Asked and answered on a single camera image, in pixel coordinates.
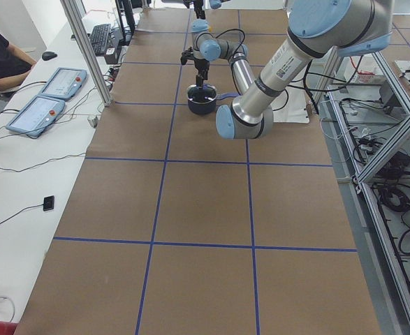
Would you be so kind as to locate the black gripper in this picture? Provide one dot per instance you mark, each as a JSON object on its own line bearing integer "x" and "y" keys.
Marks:
{"x": 200, "y": 4}
{"x": 201, "y": 65}

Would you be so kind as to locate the glass pot lid purple knob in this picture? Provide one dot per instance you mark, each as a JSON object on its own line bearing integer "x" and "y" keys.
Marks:
{"x": 201, "y": 94}

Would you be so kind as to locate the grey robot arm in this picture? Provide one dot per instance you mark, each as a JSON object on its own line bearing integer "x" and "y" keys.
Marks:
{"x": 214, "y": 4}
{"x": 355, "y": 28}

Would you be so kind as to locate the black keyboard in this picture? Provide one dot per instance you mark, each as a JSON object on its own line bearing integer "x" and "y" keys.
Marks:
{"x": 99, "y": 38}

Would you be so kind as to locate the upper blue teach pendant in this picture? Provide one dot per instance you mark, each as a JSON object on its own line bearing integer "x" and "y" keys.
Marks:
{"x": 64, "y": 83}

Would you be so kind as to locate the blue teach pendant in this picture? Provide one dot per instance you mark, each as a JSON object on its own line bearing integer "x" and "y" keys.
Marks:
{"x": 36, "y": 116}
{"x": 64, "y": 83}

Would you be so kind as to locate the black computer mouse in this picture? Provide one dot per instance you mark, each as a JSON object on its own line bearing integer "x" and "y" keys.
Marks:
{"x": 46, "y": 56}

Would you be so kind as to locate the lower blue teach pendant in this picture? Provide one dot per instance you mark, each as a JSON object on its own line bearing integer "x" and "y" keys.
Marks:
{"x": 36, "y": 116}

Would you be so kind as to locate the person in black shirt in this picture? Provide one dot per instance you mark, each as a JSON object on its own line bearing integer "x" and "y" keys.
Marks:
{"x": 15, "y": 65}

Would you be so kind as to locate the dark blue pot purple handle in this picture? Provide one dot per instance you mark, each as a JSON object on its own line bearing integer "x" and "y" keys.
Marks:
{"x": 202, "y": 109}

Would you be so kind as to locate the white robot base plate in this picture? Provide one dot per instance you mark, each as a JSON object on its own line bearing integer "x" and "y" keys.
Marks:
{"x": 291, "y": 107}

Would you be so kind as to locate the aluminium frame post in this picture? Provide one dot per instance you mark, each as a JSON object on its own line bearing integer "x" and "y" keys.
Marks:
{"x": 75, "y": 20}

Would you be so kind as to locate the aluminium side frame rack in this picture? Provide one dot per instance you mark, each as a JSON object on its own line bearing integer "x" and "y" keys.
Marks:
{"x": 365, "y": 109}

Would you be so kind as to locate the small black pad with cable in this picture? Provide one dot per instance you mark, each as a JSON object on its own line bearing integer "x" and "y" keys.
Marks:
{"x": 46, "y": 205}

